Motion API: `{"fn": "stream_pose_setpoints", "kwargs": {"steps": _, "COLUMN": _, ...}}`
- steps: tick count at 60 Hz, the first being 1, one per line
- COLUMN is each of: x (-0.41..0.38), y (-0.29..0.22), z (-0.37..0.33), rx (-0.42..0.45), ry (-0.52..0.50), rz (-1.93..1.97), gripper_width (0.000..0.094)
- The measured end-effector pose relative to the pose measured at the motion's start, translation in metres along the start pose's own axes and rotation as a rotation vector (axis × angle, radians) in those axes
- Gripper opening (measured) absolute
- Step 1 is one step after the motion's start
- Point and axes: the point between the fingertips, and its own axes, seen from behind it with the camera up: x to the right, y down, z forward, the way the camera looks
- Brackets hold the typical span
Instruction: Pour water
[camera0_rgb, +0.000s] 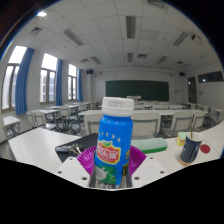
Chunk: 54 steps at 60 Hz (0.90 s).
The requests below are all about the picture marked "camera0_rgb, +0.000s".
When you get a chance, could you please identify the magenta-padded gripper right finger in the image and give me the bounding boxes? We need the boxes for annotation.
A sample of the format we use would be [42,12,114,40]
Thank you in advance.
[125,145,168,189]

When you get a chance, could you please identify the green chalkboard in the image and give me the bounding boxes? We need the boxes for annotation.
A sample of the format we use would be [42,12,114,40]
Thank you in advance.
[105,79,170,102]

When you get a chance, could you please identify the yellow sponge green top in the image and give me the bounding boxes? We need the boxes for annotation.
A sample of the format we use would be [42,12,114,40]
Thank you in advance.
[176,131,191,147]

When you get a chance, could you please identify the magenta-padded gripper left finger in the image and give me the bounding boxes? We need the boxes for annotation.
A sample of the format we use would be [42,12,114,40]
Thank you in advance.
[54,145,99,189]

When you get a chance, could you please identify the dark door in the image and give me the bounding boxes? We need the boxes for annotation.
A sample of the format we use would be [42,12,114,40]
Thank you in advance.
[187,75,198,102]

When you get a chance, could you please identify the classroom desks and chairs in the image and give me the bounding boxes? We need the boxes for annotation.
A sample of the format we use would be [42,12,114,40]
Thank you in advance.
[1,98,224,139]

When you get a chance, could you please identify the blue curtain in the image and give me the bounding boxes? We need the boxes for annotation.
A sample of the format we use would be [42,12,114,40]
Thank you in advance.
[54,58,64,107]
[14,47,36,116]
[77,68,84,103]

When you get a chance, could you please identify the flat round red coaster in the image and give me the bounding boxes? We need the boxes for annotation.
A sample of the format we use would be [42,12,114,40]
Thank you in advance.
[199,143,212,155]

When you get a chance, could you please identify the ceiling projector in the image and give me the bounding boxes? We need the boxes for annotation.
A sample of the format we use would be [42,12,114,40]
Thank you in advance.
[190,33,204,44]

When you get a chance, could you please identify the ceiling lights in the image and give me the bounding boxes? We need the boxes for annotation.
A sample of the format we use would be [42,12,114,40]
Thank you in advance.
[28,9,208,66]

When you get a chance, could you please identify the dark blue mug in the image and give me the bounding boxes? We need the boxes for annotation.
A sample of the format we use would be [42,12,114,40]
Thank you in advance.
[178,131,204,167]

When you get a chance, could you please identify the tall window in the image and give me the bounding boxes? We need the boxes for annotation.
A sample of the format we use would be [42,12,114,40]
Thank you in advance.
[68,63,79,101]
[39,53,58,104]
[1,45,28,111]

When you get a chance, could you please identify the green white rectangular sponge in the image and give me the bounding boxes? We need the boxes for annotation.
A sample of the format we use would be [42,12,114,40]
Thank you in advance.
[130,137,169,155]

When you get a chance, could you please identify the blue drink bottle white cap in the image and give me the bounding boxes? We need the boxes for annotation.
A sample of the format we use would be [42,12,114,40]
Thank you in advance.
[89,96,135,190]

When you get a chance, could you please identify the dark wide wall window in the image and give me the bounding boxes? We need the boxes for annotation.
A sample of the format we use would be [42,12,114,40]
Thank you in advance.
[197,70,224,84]

